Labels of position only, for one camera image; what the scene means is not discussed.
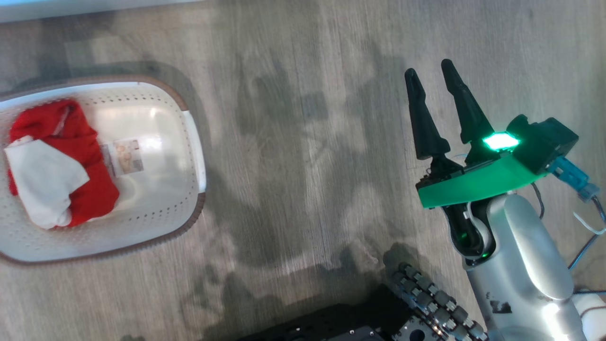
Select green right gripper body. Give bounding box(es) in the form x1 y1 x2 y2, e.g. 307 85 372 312
416 132 553 260

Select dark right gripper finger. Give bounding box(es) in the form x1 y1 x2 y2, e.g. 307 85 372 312
441 59 494 144
405 68 451 161

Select red garment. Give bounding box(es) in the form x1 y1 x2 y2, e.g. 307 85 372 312
9 99 120 228

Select white garment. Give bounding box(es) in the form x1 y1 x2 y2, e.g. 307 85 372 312
4 136 90 230

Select white perforated laundry basket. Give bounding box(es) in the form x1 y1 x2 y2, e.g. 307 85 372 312
0 75 207 265

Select paper basket label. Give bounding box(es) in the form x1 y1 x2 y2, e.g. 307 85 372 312
100 138 144 177

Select teal right cable plug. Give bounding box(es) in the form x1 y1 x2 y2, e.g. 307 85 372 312
549 156 600 200

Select black segmented cable chain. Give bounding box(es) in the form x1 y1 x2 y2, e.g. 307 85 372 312
391 263 489 341

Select white right cable tag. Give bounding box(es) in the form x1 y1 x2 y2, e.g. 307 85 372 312
573 212 606 235

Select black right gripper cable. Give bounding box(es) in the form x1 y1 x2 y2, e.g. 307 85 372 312
530 182 606 271

